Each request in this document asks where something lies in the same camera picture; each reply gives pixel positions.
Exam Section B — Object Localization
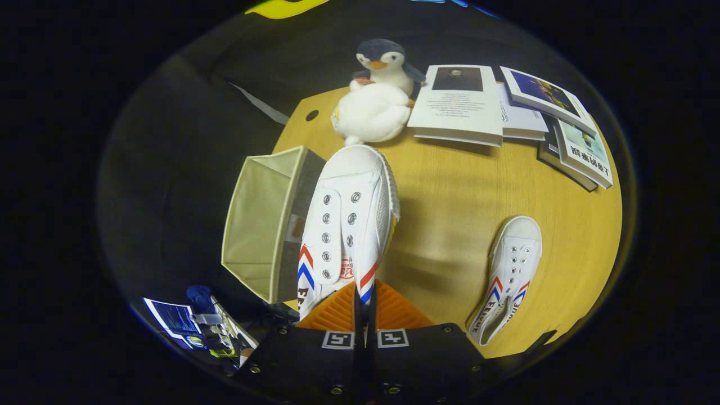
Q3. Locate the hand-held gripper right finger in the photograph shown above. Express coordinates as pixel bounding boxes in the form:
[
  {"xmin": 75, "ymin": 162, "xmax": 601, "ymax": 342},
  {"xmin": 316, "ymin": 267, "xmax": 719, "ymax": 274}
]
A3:
[{"xmin": 368, "ymin": 280, "xmax": 496, "ymax": 404}]

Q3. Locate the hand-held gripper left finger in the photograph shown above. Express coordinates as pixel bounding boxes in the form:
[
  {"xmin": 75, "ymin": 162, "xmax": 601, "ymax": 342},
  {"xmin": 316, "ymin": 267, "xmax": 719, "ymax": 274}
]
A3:
[{"xmin": 235, "ymin": 281, "xmax": 370, "ymax": 403}]

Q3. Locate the cream grey fabric storage box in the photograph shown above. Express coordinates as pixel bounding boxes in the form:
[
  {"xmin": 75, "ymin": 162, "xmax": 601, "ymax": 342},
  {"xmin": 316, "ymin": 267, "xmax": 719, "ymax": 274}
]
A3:
[{"xmin": 221, "ymin": 146, "xmax": 328, "ymax": 305}]

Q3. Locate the white canvas shoe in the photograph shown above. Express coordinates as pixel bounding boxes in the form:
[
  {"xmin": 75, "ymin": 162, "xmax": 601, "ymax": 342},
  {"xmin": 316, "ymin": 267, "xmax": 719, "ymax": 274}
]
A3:
[
  {"xmin": 466, "ymin": 216, "xmax": 543, "ymax": 347},
  {"xmin": 296, "ymin": 145, "xmax": 401, "ymax": 321}
]

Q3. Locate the blue round object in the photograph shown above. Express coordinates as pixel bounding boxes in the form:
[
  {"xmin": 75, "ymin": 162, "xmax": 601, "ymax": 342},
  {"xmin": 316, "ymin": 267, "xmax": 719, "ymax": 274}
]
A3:
[{"xmin": 186, "ymin": 285, "xmax": 215, "ymax": 314}]

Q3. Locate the computer monitor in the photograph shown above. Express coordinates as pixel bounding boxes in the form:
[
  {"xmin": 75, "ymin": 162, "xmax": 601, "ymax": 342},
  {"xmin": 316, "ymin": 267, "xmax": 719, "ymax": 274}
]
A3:
[{"xmin": 142, "ymin": 298, "xmax": 204, "ymax": 350}]

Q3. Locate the white duck plush toy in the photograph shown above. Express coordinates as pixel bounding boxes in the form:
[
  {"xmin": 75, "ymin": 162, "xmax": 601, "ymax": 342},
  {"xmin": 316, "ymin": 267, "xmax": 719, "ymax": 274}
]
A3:
[{"xmin": 331, "ymin": 83, "xmax": 412, "ymax": 147}]

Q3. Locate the white book with portrait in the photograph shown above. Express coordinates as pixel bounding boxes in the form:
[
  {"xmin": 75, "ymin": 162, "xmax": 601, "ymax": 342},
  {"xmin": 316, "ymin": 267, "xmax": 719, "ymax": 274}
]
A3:
[{"xmin": 408, "ymin": 64, "xmax": 504, "ymax": 148}]

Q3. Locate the black backdrop cloth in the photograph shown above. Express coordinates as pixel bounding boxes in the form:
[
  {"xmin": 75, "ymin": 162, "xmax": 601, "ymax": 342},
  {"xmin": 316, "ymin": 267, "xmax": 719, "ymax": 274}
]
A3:
[{"xmin": 97, "ymin": 0, "xmax": 608, "ymax": 321}]

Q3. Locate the dark book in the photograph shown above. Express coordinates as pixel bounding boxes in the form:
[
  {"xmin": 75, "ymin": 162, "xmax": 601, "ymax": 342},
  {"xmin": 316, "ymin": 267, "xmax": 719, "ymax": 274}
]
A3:
[{"xmin": 537, "ymin": 115, "xmax": 598, "ymax": 192}]

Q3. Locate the plain white book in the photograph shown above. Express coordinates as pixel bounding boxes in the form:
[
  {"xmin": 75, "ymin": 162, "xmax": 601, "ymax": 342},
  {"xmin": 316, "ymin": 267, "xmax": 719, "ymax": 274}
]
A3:
[{"xmin": 498, "ymin": 83, "xmax": 549, "ymax": 141}]

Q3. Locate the penguin plush toy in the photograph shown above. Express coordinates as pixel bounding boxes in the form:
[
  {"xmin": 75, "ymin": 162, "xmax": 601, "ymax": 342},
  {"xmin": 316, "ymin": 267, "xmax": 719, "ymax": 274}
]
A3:
[{"xmin": 352, "ymin": 38, "xmax": 426, "ymax": 107}]

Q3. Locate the book with blue picture cover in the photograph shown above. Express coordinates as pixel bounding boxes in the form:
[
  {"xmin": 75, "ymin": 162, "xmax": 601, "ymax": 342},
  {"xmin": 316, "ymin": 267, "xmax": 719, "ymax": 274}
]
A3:
[{"xmin": 499, "ymin": 66, "xmax": 598, "ymax": 137}]

